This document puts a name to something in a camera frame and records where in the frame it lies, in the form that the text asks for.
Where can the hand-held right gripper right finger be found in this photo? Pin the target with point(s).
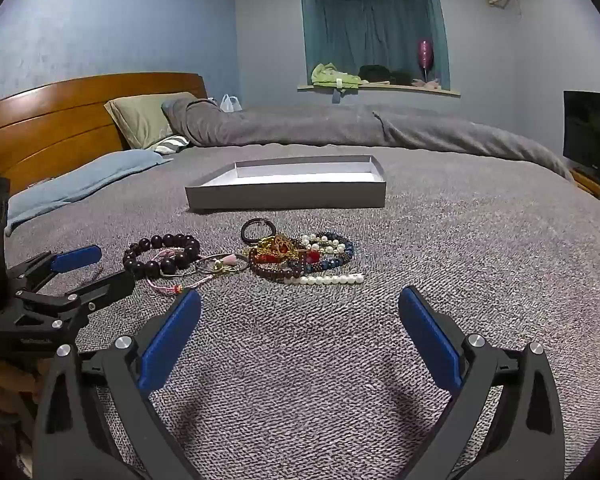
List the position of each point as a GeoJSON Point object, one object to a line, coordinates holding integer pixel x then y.
{"type": "Point", "coordinates": [427, 330]}

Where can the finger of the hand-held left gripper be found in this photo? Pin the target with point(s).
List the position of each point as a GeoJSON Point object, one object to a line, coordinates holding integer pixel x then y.
{"type": "Point", "coordinates": [75, 257]}
{"type": "Point", "coordinates": [115, 282]}

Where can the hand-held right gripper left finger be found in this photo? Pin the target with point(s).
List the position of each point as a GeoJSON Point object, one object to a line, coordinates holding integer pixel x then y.
{"type": "Point", "coordinates": [172, 330]}

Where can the shallow grey cardboard box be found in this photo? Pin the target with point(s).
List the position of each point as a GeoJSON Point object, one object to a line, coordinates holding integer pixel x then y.
{"type": "Point", "coordinates": [290, 195]}

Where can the person's left hand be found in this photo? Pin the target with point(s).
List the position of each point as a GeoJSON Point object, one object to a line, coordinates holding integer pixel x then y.
{"type": "Point", "coordinates": [0, 385]}

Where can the light blue pillow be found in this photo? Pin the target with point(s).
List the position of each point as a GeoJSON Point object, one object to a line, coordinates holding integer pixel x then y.
{"type": "Point", "coordinates": [80, 180]}

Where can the grey bedspread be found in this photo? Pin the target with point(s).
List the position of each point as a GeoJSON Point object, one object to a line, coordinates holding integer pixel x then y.
{"type": "Point", "coordinates": [480, 260]}

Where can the wooden headboard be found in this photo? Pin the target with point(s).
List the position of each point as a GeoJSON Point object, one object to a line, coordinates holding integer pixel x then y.
{"type": "Point", "coordinates": [55, 120]}

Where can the striped pillow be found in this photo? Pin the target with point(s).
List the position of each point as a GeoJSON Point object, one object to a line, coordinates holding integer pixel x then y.
{"type": "Point", "coordinates": [172, 143]}

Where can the olive green pillow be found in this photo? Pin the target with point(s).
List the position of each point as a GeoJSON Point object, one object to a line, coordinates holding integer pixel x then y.
{"type": "Point", "coordinates": [140, 115]}

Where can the white plastic bag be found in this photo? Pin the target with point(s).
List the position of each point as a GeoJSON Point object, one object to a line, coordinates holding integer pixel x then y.
{"type": "Point", "coordinates": [229, 104]}

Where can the wooden cabinet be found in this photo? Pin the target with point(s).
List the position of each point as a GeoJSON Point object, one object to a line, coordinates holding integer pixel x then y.
{"type": "Point", "coordinates": [597, 187]}

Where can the grey duvet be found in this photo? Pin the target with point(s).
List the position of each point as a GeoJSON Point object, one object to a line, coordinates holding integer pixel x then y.
{"type": "Point", "coordinates": [330, 125]}

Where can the wooden window sill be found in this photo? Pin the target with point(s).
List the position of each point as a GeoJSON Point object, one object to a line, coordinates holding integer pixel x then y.
{"type": "Point", "coordinates": [380, 89]}

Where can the black television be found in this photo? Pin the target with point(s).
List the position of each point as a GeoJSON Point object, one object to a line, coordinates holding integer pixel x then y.
{"type": "Point", "coordinates": [592, 135]}

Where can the dark cloth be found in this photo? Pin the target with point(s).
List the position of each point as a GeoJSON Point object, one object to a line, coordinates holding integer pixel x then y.
{"type": "Point", "coordinates": [380, 74]}

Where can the green cloth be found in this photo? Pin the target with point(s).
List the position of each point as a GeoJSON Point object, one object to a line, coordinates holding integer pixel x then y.
{"type": "Point", "coordinates": [332, 76]}

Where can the teal curtain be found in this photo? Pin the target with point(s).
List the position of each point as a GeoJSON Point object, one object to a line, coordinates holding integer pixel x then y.
{"type": "Point", "coordinates": [370, 30]}

